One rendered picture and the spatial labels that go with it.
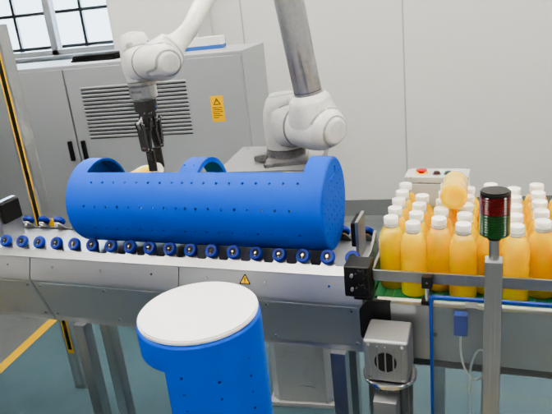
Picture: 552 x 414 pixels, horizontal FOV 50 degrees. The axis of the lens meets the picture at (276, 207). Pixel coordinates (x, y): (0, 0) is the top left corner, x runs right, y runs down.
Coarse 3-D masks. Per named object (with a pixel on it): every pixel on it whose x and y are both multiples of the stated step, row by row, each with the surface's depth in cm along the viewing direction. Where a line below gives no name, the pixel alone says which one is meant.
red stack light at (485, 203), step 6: (480, 198) 126; (486, 198) 124; (504, 198) 123; (510, 198) 124; (480, 204) 126; (486, 204) 124; (492, 204) 124; (498, 204) 123; (504, 204) 123; (510, 204) 124; (480, 210) 127; (486, 210) 125; (492, 210) 124; (498, 210) 124; (504, 210) 124; (510, 210) 125; (492, 216) 124; (498, 216) 124
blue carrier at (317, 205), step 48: (96, 192) 190; (144, 192) 184; (192, 192) 179; (240, 192) 173; (288, 192) 168; (336, 192) 179; (144, 240) 195; (192, 240) 187; (240, 240) 180; (288, 240) 173; (336, 240) 181
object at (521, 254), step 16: (528, 208) 167; (528, 224) 161; (480, 240) 152; (512, 240) 146; (528, 240) 150; (544, 240) 146; (480, 256) 153; (512, 256) 146; (528, 256) 146; (544, 256) 147; (480, 272) 154; (512, 272) 147; (528, 272) 148; (544, 272) 148; (480, 288) 156
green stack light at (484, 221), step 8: (480, 216) 127; (488, 216) 125; (504, 216) 124; (480, 224) 128; (488, 224) 125; (496, 224) 125; (504, 224) 125; (480, 232) 128; (488, 232) 126; (496, 232) 125; (504, 232) 125
